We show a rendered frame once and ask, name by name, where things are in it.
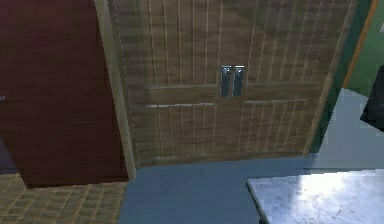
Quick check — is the brown wooden double door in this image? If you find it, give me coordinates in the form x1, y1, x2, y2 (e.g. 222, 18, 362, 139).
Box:
107, 0, 360, 168

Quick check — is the dark red room door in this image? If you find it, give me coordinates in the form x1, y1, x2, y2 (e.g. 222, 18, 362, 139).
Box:
0, 0, 130, 190

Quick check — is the white marble table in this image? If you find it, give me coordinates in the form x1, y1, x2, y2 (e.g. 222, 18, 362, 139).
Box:
246, 168, 384, 224

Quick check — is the silver door handle plate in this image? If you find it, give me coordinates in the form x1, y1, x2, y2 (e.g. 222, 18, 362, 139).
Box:
232, 64, 246, 98
220, 64, 233, 98

